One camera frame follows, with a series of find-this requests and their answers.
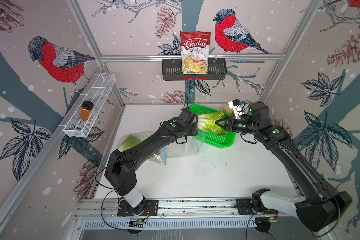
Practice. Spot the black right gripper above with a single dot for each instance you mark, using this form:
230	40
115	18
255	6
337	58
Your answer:
230	123

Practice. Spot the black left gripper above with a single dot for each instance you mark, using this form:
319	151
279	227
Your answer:
195	131

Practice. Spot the chinese cabbage front dark leaves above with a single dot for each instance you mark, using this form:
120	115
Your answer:
128	142

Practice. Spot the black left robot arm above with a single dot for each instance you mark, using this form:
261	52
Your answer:
122	166

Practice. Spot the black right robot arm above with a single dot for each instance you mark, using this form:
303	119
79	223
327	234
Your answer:
320	204

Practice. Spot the red cassava chips bag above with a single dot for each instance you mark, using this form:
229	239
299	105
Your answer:
195	52

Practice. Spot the white steamed bun left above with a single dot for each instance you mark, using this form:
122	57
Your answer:
227	110

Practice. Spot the green plastic basket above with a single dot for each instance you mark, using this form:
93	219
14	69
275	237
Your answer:
210	138

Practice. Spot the orange spice jar black lid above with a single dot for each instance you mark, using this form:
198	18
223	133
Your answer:
86	110

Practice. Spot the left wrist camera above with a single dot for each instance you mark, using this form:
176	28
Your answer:
188	117

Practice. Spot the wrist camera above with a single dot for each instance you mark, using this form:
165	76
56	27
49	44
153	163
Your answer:
259	112
188	117

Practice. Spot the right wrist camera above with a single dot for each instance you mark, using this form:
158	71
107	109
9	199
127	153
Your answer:
259	112

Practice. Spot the black wall basket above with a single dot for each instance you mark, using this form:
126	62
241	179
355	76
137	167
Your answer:
172	71

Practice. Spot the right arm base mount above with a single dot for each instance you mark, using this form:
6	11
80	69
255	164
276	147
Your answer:
254	205

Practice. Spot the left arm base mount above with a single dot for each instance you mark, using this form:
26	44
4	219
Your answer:
146	208

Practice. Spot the white wire shelf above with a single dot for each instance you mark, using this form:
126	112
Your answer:
97	94

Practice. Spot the aluminium rail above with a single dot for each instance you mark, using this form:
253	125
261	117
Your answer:
182	207

